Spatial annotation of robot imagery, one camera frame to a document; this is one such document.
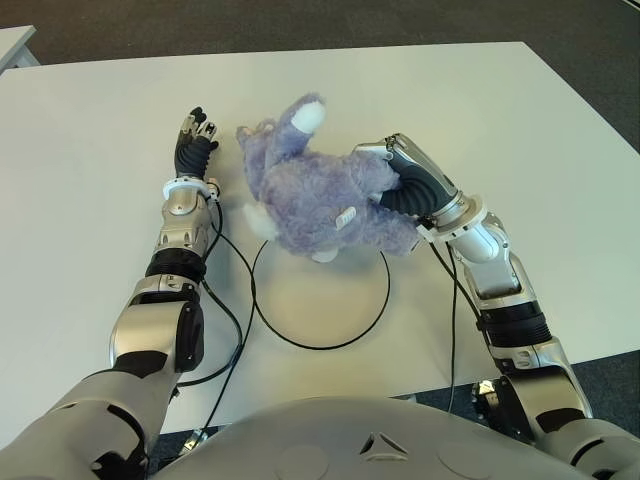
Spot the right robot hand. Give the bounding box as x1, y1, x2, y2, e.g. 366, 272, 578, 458
353, 132, 474, 227

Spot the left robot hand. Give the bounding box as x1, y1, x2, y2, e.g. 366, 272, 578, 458
172, 104, 220, 180

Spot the purple plush bunny doll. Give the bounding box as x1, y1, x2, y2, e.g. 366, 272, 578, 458
235, 93, 420, 264

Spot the white plate black rim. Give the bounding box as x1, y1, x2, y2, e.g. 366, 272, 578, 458
251, 234, 392, 351

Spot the grey side table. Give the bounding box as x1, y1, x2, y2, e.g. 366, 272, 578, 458
0, 23, 41, 75

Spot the silver robot torso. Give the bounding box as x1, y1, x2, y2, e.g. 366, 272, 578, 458
149, 394, 601, 480

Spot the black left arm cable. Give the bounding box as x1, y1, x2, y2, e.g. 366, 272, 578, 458
174, 197, 257, 441

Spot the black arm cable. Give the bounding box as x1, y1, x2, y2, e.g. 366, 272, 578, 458
174, 197, 257, 441
429, 238, 481, 414

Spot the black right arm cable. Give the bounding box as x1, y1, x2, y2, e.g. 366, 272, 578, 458
429, 238, 481, 414

